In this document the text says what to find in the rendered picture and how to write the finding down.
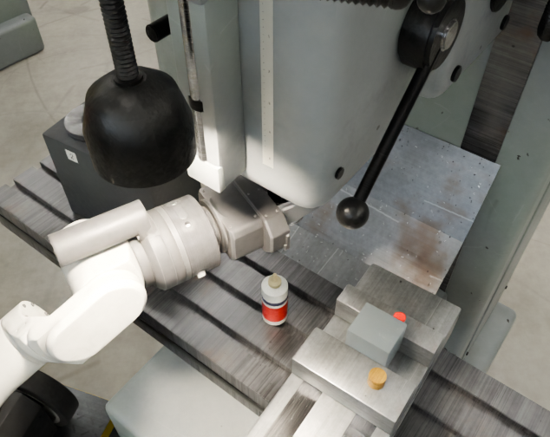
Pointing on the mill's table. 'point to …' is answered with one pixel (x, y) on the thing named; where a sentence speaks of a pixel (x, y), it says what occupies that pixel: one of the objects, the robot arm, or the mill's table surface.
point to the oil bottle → (274, 299)
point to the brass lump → (376, 378)
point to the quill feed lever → (354, 206)
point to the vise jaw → (351, 380)
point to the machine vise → (300, 417)
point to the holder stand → (62, 148)
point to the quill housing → (311, 90)
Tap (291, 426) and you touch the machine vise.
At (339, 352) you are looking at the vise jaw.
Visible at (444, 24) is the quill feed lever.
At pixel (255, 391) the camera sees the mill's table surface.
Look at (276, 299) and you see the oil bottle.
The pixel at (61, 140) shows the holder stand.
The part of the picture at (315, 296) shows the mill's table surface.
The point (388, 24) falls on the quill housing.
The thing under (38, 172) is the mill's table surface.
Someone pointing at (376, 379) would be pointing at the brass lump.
